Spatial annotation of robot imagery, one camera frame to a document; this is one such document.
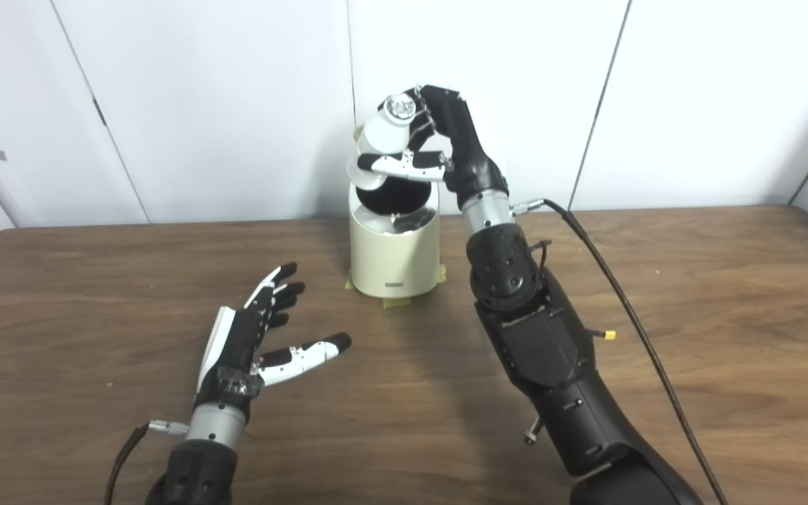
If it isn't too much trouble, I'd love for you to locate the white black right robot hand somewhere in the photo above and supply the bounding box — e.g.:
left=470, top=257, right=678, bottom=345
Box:
left=358, top=84, right=510, bottom=211

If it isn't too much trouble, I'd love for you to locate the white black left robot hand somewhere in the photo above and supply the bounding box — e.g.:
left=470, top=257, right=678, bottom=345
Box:
left=194, top=262, right=352, bottom=422

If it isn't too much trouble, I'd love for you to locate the small white plastic bottle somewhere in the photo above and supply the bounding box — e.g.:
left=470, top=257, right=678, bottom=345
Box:
left=345, top=93, right=419, bottom=191

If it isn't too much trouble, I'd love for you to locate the cream-colored cylindrical bin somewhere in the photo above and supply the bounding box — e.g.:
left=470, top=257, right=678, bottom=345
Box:
left=348, top=126, right=441, bottom=299

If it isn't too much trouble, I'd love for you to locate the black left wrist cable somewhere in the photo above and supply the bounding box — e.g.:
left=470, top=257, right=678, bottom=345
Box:
left=104, top=419, right=191, bottom=505

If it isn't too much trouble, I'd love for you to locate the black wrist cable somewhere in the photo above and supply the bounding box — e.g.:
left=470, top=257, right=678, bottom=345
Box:
left=104, top=419, right=191, bottom=505
left=513, top=198, right=727, bottom=505

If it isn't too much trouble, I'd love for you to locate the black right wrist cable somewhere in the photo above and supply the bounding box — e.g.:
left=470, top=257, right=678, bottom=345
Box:
left=513, top=198, right=727, bottom=505

